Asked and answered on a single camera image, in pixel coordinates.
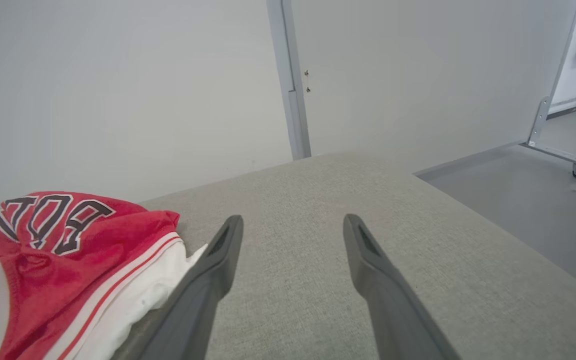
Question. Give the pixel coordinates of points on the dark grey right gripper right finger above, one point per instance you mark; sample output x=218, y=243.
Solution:
x=393, y=310

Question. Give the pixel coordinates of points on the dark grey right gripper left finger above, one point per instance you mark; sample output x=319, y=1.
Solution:
x=193, y=305

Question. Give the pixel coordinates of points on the grey vertical partition post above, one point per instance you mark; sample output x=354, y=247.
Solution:
x=293, y=100

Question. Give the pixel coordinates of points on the small metal wall hook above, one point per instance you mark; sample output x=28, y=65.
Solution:
x=307, y=81

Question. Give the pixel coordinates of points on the red and white jersey garment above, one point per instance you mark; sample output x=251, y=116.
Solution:
x=53, y=270

